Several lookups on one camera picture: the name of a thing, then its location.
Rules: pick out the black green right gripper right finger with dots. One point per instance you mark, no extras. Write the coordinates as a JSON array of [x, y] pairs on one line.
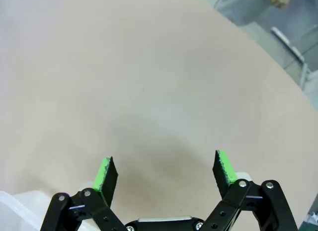
[[233, 203]]

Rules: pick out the translucent plastic container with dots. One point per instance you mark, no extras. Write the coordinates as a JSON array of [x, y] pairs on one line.
[[20, 211]]

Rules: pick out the person in grey clothing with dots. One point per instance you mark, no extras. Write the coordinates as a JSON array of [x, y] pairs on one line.
[[238, 10]]

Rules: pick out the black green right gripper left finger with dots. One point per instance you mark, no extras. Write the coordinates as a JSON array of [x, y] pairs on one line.
[[99, 203]]

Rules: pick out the aluminium frame profile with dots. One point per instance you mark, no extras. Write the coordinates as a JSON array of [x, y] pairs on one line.
[[293, 49]]

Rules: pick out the person bare hand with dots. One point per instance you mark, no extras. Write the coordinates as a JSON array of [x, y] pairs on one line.
[[278, 1]]

